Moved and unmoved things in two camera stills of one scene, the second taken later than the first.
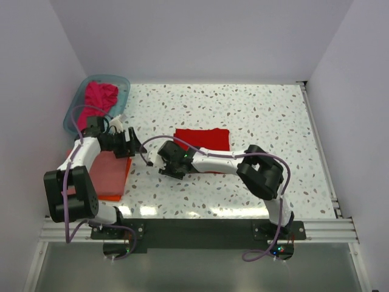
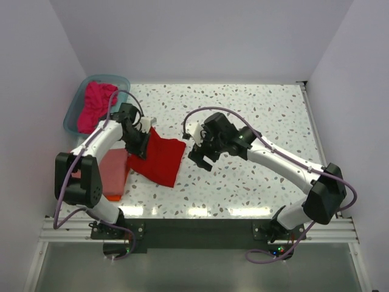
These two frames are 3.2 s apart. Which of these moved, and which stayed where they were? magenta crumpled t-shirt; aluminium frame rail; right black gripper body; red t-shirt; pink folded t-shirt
Moved: right black gripper body; red t-shirt
Stayed: pink folded t-shirt; aluminium frame rail; magenta crumpled t-shirt
